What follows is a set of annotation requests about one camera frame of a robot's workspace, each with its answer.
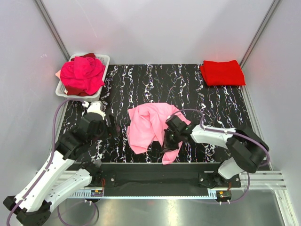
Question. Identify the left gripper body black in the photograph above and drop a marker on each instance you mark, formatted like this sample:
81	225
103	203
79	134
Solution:
97	136

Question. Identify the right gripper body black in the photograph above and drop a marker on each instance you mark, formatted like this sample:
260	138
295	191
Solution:
172	140

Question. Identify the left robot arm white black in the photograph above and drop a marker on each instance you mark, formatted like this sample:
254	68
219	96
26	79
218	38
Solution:
35	203

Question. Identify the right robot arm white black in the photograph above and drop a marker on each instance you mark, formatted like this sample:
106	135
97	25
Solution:
247	150

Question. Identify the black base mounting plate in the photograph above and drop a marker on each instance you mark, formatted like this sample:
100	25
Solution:
148	180

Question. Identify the crumpled magenta t shirt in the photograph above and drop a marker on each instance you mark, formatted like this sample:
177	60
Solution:
97	80

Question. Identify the light pink t shirt in basket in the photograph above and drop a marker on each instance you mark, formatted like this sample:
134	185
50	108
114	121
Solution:
58	74

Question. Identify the folded red t shirt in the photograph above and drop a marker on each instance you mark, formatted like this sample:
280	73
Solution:
222	73

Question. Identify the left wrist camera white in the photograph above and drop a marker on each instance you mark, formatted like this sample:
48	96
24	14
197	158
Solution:
94	107

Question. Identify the aluminium rail front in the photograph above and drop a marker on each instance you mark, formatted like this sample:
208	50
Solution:
262	180

